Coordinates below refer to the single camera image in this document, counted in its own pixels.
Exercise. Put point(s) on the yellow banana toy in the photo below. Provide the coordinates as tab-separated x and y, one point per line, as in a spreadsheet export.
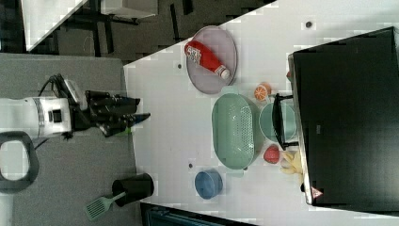
291	164

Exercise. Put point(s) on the green slotted spatula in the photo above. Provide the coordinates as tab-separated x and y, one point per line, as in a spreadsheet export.
100	206

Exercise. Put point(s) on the green pot with black handle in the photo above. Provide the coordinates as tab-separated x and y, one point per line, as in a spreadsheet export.
277	120

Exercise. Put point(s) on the red strawberry toy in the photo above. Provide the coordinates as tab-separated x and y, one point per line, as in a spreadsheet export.
271	154

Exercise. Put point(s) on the grey oval plate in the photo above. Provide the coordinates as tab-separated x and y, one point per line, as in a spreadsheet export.
220	42

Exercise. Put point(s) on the orange slice toy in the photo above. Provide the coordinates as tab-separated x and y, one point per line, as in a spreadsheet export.
262	92

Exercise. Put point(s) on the black utensil holder cup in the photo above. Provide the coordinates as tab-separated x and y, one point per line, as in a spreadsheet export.
136	188

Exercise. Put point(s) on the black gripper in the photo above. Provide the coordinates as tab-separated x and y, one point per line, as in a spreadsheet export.
106	112

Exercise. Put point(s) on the green plastic strainer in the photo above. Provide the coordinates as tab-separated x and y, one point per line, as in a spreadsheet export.
236	133

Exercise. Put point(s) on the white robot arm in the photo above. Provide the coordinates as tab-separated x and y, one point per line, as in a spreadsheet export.
52	117

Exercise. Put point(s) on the red ketchup bottle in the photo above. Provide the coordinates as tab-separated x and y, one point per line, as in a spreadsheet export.
203	56

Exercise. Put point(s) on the blue bowl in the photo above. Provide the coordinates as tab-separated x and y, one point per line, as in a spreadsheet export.
208	183

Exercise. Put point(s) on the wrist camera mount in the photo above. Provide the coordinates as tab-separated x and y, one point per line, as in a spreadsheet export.
77	94

